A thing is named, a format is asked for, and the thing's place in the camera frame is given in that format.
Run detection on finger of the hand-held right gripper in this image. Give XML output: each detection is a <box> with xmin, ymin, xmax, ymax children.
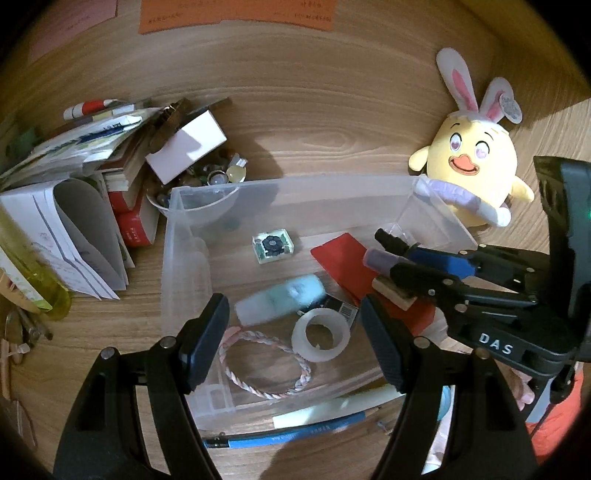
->
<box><xmin>390</xmin><ymin>263</ymin><xmax>537</xmax><ymax>309</ymax></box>
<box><xmin>374</xmin><ymin>228</ymin><xmax>482</xmax><ymax>278</ymax></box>

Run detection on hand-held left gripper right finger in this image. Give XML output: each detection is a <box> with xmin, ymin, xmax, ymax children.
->
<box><xmin>359</xmin><ymin>294</ymin><xmax>539</xmax><ymax>480</ymax></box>

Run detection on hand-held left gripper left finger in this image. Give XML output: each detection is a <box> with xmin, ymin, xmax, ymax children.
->
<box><xmin>53</xmin><ymin>293</ymin><xmax>230</xmax><ymax>480</ymax></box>

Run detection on beige wooden block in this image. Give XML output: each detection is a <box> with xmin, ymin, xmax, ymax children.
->
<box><xmin>371</xmin><ymin>276</ymin><xmax>417</xmax><ymax>312</ymax></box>

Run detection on purple cosmetic bottle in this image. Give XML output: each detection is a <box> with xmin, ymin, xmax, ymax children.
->
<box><xmin>363</xmin><ymin>248</ymin><xmax>408</xmax><ymax>274</ymax></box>

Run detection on dark blue small box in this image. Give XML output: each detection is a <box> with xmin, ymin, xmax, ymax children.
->
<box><xmin>322</xmin><ymin>294</ymin><xmax>359</xmax><ymax>329</ymax></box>

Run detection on white tape roll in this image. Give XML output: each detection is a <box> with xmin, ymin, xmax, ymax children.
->
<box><xmin>291</xmin><ymin>308</ymin><xmax>353</xmax><ymax>363</ymax></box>

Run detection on teal bottle with black cap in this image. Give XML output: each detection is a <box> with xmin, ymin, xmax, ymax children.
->
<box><xmin>235</xmin><ymin>274</ymin><xmax>324</xmax><ymax>326</ymax></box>

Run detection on small clear plastic case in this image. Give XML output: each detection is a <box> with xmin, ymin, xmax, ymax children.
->
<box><xmin>252</xmin><ymin>229</ymin><xmax>297</xmax><ymax>265</ymax></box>

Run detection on clear plastic storage bin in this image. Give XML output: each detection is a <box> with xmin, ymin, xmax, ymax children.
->
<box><xmin>160</xmin><ymin>174</ymin><xmax>479</xmax><ymax>431</ymax></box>

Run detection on dark red flat case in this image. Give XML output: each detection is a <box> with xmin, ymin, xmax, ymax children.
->
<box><xmin>310</xmin><ymin>233</ymin><xmax>438</xmax><ymax>336</ymax></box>

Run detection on pale yellow white tube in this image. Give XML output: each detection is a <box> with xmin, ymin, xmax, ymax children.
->
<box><xmin>272</xmin><ymin>386</ymin><xmax>403</xmax><ymax>431</ymax></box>

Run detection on yellow chick plush bunny ears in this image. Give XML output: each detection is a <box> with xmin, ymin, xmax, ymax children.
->
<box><xmin>408</xmin><ymin>47</ymin><xmax>536</xmax><ymax>228</ymax></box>

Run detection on blue pencil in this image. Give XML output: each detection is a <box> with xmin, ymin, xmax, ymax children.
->
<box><xmin>202</xmin><ymin>405</ymin><xmax>382</xmax><ymax>450</ymax></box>

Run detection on red books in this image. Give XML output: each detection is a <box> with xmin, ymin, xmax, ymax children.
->
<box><xmin>99</xmin><ymin>170</ymin><xmax>160</xmax><ymax>248</ymax></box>

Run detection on clear bowl of trinkets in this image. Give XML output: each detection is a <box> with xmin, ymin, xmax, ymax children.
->
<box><xmin>146</xmin><ymin>154</ymin><xmax>247</xmax><ymax>228</ymax></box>

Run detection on person's orange clothing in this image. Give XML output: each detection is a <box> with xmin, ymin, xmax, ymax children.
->
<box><xmin>529</xmin><ymin>369</ymin><xmax>591</xmax><ymax>467</ymax></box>

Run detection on green spray bottle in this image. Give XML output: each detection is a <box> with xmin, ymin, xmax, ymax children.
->
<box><xmin>0</xmin><ymin>202</ymin><xmax>73</xmax><ymax>322</ymax></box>

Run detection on white folded papers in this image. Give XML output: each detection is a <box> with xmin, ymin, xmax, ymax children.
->
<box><xmin>0</xmin><ymin>178</ymin><xmax>131</xmax><ymax>302</ymax></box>

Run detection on small white cardboard box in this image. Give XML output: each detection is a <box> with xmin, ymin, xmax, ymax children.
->
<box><xmin>145</xmin><ymin>109</ymin><xmax>228</xmax><ymax>185</ymax></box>

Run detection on pile of pens and leaflets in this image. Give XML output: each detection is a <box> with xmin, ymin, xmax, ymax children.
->
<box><xmin>0</xmin><ymin>98</ymin><xmax>162</xmax><ymax>190</ymax></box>

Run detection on orange paper note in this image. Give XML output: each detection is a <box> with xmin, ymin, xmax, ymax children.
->
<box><xmin>138</xmin><ymin>0</ymin><xmax>336</xmax><ymax>36</ymax></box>

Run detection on pink paper note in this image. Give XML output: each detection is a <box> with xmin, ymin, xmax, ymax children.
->
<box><xmin>30</xmin><ymin>0</ymin><xmax>119</xmax><ymax>62</ymax></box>

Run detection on pink white braided bracelet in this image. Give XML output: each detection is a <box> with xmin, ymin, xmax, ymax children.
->
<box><xmin>217</xmin><ymin>326</ymin><xmax>313</xmax><ymax>399</ymax></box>

